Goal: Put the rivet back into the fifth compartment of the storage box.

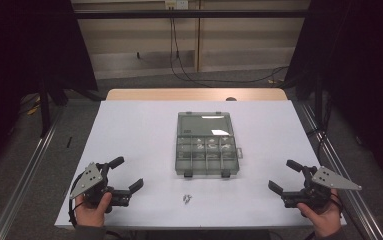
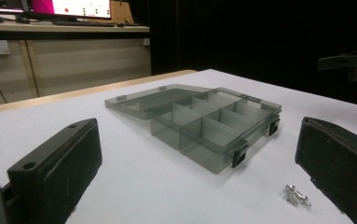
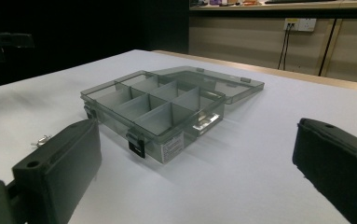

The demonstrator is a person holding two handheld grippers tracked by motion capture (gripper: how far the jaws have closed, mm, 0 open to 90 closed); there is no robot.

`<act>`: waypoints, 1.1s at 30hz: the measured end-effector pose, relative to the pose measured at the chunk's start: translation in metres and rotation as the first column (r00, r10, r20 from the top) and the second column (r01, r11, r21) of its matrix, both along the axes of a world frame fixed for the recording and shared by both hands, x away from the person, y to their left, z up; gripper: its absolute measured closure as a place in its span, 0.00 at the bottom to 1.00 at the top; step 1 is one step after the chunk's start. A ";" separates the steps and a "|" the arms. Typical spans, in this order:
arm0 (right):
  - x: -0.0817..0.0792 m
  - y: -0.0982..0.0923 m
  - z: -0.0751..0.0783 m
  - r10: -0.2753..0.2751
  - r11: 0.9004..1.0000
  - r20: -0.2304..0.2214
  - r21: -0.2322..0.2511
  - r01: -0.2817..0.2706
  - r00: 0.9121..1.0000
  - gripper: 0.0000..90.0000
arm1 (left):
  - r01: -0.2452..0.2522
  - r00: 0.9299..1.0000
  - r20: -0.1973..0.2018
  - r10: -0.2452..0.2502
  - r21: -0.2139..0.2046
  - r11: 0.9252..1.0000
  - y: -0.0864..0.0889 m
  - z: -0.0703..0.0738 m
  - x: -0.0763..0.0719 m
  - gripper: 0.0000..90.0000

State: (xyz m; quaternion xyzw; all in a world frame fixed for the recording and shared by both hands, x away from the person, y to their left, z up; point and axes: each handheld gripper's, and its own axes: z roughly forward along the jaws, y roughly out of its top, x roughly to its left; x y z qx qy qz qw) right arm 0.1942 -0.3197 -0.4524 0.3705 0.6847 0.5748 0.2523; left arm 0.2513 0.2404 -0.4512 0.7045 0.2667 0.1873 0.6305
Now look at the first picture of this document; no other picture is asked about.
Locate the black metal stand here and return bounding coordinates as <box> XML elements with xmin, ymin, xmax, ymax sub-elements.
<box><xmin>313</xmin><ymin>73</ymin><xmax>326</xmax><ymax>129</ymax></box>
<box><xmin>38</xmin><ymin>76</ymin><xmax>67</xmax><ymax>138</ymax></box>

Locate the group of small metal parts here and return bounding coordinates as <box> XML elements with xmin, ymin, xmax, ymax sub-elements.
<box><xmin>193</xmin><ymin>135</ymin><xmax>233</xmax><ymax>151</ymax></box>

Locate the person's left hand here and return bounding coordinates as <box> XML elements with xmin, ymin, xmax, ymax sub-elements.
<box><xmin>74</xmin><ymin>191</ymin><xmax>113</xmax><ymax>228</ymax></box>

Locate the black horizontal bar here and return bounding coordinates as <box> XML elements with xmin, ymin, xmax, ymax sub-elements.
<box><xmin>73</xmin><ymin>9</ymin><xmax>310</xmax><ymax>19</ymax></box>

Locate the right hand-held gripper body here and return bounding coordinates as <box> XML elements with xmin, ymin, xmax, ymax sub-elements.
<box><xmin>280</xmin><ymin>164</ymin><xmax>363</xmax><ymax>214</ymax></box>

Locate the black wrist strap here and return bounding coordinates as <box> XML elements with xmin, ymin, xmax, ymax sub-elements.
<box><xmin>67</xmin><ymin>173</ymin><xmax>87</xmax><ymax>228</ymax></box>

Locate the black curtain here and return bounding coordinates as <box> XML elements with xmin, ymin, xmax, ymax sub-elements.
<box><xmin>284</xmin><ymin>0</ymin><xmax>383</xmax><ymax>191</ymax></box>
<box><xmin>0</xmin><ymin>0</ymin><xmax>99</xmax><ymax>174</ymax></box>

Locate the person's right hand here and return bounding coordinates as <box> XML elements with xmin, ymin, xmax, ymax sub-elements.
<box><xmin>296</xmin><ymin>188</ymin><xmax>343</xmax><ymax>238</ymax></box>

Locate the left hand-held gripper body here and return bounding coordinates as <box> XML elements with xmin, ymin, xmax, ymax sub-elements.
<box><xmin>69</xmin><ymin>161</ymin><xmax>133</xmax><ymax>214</ymax></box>

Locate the white table cover sheet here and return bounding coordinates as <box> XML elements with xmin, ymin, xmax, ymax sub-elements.
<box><xmin>54</xmin><ymin>99</ymin><xmax>347</xmax><ymax>231</ymax></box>

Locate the black cable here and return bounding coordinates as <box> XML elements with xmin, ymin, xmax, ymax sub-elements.
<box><xmin>168</xmin><ymin>8</ymin><xmax>213</xmax><ymax>88</ymax></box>
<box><xmin>173</xmin><ymin>19</ymin><xmax>290</xmax><ymax>85</ymax></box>

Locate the transparent grey compartment box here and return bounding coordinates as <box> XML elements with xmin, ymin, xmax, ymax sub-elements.
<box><xmin>174</xmin><ymin>111</ymin><xmax>244</xmax><ymax>179</ymax></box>

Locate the white wall socket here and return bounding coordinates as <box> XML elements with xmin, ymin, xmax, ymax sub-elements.
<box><xmin>164</xmin><ymin>0</ymin><xmax>189</xmax><ymax>10</ymax></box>

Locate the aluminium rail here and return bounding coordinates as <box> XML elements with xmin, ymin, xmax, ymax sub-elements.
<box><xmin>0</xmin><ymin>106</ymin><xmax>65</xmax><ymax>240</ymax></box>
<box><xmin>300</xmin><ymin>103</ymin><xmax>383</xmax><ymax>240</ymax></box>

